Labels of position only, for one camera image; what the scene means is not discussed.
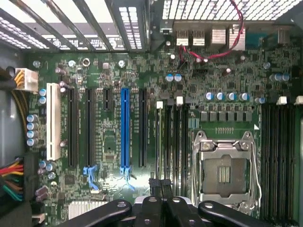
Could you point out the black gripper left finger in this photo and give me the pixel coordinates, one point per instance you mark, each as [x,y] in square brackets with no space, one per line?
[151,210]

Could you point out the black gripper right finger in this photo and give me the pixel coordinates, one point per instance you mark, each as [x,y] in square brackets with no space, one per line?
[175,210]

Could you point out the black RAM slot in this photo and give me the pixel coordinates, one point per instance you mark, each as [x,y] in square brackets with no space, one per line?
[159,132]
[168,142]
[273,160]
[291,160]
[177,142]
[282,160]
[185,142]
[265,160]

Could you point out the silver CPU socket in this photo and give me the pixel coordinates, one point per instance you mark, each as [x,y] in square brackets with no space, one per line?
[225,172]

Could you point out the silver finned heat sink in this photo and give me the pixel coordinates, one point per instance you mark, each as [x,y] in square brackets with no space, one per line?
[87,209]

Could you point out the blue plastic slot latch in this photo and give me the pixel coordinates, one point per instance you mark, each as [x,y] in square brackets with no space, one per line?
[91,175]

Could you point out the green motherboard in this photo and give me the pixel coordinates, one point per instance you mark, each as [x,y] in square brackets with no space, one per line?
[113,142]

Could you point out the long black expansion slot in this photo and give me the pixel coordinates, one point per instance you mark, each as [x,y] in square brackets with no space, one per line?
[90,127]
[73,127]
[143,127]

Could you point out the blue expansion slot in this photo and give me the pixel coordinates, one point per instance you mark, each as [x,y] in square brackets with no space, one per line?
[125,127]

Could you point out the steel socket locking lever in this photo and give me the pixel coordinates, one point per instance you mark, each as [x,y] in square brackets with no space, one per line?
[256,170]

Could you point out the blue-topped capacitor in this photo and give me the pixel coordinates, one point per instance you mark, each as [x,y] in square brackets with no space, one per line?
[209,96]
[177,77]
[220,96]
[231,96]
[243,96]
[169,77]

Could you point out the short black expansion slot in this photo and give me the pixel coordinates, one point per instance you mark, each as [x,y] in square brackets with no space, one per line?
[107,99]

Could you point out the black power connector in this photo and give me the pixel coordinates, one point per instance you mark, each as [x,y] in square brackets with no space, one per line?
[30,175]

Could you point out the white expansion slot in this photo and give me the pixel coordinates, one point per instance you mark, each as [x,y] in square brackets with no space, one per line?
[53,123]

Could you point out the grey metal PC case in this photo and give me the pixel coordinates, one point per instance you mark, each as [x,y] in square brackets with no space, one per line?
[9,118]

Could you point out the silver USB port block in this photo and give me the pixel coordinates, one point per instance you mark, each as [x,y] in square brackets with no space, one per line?
[190,37]

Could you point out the white power connector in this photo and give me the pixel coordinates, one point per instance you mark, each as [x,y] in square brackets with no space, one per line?
[29,80]

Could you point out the silver network port block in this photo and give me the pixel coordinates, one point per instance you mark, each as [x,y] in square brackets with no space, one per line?
[236,37]

